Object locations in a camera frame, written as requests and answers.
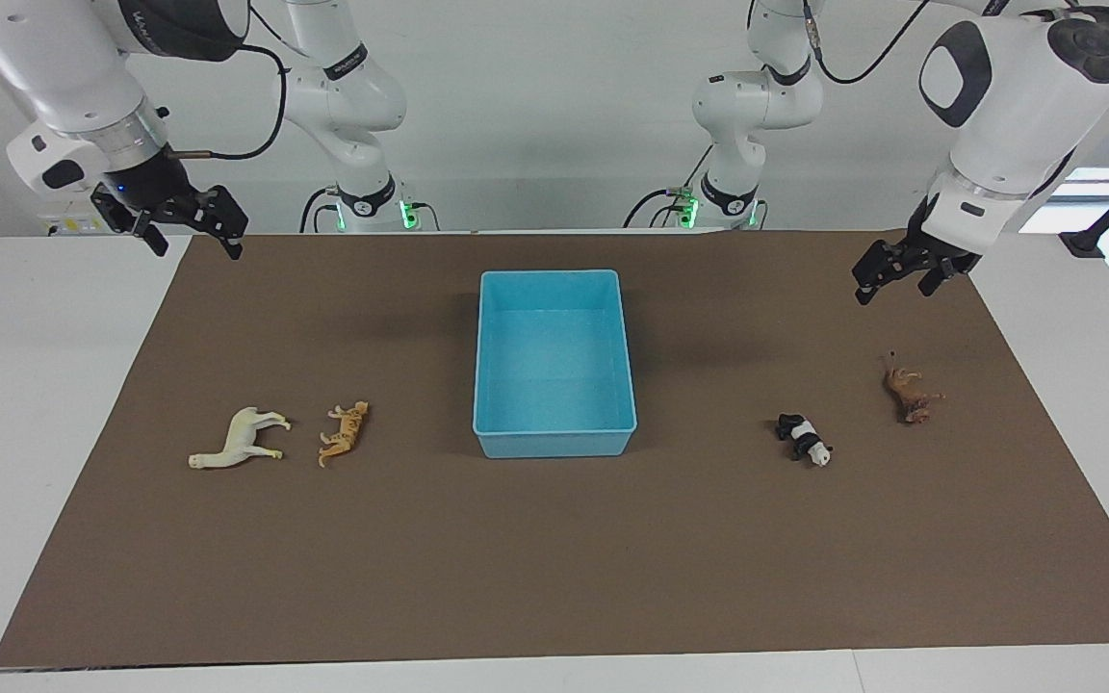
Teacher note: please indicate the cream llama toy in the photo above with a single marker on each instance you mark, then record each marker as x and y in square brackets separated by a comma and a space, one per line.
[242, 433]

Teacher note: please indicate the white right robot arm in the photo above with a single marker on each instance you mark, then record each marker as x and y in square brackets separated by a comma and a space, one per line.
[64, 67]

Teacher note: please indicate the black white panda toy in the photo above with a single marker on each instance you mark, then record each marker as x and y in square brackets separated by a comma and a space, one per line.
[803, 438]

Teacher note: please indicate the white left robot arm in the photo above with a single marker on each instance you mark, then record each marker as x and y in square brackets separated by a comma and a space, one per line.
[1007, 106]

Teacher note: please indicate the light blue storage box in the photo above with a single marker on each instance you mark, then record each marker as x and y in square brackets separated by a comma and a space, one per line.
[554, 385]

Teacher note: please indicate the brown lion toy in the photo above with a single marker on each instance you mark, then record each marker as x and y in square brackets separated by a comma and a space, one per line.
[906, 390]

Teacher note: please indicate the white wall socket box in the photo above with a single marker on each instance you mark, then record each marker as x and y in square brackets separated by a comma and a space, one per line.
[73, 226]

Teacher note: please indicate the orange tiger toy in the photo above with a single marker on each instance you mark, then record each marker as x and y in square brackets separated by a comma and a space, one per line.
[348, 428]

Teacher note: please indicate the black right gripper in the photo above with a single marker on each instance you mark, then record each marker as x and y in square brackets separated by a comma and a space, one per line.
[155, 188]

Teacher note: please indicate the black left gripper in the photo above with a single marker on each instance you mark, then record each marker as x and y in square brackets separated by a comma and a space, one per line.
[930, 248]

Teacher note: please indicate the brown table mat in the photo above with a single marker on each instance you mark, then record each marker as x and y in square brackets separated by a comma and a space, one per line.
[554, 558]

